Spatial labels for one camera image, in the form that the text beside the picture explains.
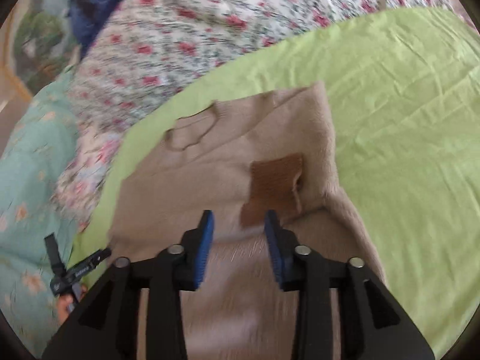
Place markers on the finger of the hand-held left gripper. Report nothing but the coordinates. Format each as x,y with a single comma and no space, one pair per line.
93,259
54,255

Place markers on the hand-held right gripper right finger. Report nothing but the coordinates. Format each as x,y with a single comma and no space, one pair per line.
273,251

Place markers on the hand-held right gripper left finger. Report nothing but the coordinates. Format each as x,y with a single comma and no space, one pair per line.
204,247

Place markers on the beige knitted garment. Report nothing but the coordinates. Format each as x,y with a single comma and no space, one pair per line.
225,150

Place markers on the person's left hand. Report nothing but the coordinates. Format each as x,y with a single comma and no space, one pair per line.
65,305

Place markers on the teal floral blanket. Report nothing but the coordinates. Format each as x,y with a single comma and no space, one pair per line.
30,180

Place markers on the pastel floral pillow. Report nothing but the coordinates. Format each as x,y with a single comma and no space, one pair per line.
86,172

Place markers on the green bed sheet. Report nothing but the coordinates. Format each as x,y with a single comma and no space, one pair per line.
393,120

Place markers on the white red floral quilt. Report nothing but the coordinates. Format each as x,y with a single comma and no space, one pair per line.
225,26

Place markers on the navy blue pillow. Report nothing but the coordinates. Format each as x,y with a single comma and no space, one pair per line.
101,0

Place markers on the landscape wall painting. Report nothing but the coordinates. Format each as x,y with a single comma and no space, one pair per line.
41,41

